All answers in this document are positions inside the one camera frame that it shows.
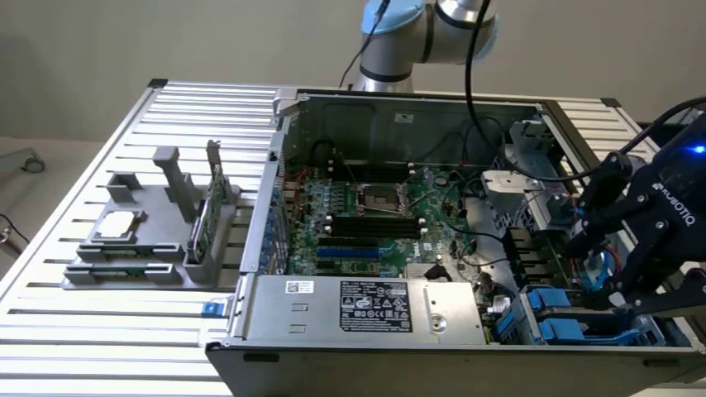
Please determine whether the silver chipset heat sink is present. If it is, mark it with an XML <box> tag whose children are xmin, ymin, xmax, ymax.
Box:
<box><xmin>404</xmin><ymin>264</ymin><xmax>460</xmax><ymax>283</ymax></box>

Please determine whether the blue expansion slot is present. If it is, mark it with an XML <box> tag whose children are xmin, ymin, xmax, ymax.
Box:
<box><xmin>315</xmin><ymin>246</ymin><xmax>383</xmax><ymax>260</ymax></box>

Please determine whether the black expansion slot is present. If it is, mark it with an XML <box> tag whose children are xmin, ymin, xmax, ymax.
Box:
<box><xmin>317</xmin><ymin>237</ymin><xmax>383</xmax><ymax>249</ymax></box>

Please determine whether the silver CPU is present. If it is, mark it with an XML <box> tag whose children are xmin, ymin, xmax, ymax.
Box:
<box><xmin>93</xmin><ymin>210</ymin><xmax>142</xmax><ymax>240</ymax></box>

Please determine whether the blue wire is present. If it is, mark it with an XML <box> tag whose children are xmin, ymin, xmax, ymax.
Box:
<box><xmin>581</xmin><ymin>246</ymin><xmax>616</xmax><ymax>293</ymax></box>

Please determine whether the CPU socket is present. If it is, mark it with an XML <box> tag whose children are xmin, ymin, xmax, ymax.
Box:
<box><xmin>352</xmin><ymin>181</ymin><xmax>415</xmax><ymax>217</ymax></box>

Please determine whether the silver disk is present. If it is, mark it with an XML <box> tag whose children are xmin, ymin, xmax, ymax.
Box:
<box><xmin>185</xmin><ymin>198</ymin><xmax>210</xmax><ymax>262</ymax></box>

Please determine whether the black RAM slot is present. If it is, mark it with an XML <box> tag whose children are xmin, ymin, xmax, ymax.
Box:
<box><xmin>328</xmin><ymin>225</ymin><xmax>424</xmax><ymax>234</ymax></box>
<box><xmin>328</xmin><ymin>231</ymin><xmax>424</xmax><ymax>240</ymax></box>
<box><xmin>328</xmin><ymin>220</ymin><xmax>424</xmax><ymax>228</ymax></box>
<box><xmin>328</xmin><ymin>214</ymin><xmax>424</xmax><ymax>223</ymax></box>

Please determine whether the green motherboard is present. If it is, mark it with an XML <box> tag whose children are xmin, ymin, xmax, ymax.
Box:
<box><xmin>277</xmin><ymin>164</ymin><xmax>500</xmax><ymax>283</ymax></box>

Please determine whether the black floor cable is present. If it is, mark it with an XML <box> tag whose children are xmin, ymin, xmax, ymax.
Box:
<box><xmin>0</xmin><ymin>213</ymin><xmax>32</xmax><ymax>246</ymax></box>

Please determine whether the silver metal drive cage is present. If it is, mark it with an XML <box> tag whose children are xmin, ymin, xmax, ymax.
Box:
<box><xmin>479</xmin><ymin>118</ymin><xmax>581</xmax><ymax>233</ymax></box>

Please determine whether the thin black cable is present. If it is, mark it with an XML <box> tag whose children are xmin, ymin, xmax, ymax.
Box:
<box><xmin>337</xmin><ymin>0</ymin><xmax>391</xmax><ymax>90</ymax></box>

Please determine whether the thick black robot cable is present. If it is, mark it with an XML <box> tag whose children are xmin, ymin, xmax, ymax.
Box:
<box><xmin>463</xmin><ymin>0</ymin><xmax>503</xmax><ymax>140</ymax></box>

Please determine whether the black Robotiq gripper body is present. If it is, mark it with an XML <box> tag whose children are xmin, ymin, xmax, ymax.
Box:
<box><xmin>626</xmin><ymin>120</ymin><xmax>706</xmax><ymax>265</ymax></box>

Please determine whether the open black PC case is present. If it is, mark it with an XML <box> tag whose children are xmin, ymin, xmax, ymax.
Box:
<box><xmin>204</xmin><ymin>88</ymin><xmax>706</xmax><ymax>397</ymax></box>

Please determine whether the green RAM stick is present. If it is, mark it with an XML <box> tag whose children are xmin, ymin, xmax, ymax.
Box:
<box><xmin>80</xmin><ymin>244</ymin><xmax>182</xmax><ymax>258</ymax></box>

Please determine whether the caster wheel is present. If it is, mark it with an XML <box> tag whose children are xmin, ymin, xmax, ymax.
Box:
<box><xmin>20</xmin><ymin>151</ymin><xmax>46</xmax><ymax>173</ymax></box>

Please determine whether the silver power supply unit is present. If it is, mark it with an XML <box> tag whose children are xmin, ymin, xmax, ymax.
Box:
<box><xmin>240</xmin><ymin>275</ymin><xmax>487</xmax><ymax>347</ymax></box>

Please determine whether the green graphics card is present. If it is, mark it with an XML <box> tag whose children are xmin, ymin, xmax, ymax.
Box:
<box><xmin>205</xmin><ymin>139</ymin><xmax>234</xmax><ymax>253</ymax></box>

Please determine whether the grey parts rack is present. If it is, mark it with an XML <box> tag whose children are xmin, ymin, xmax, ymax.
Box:
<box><xmin>60</xmin><ymin>145</ymin><xmax>244</xmax><ymax>291</ymax></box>

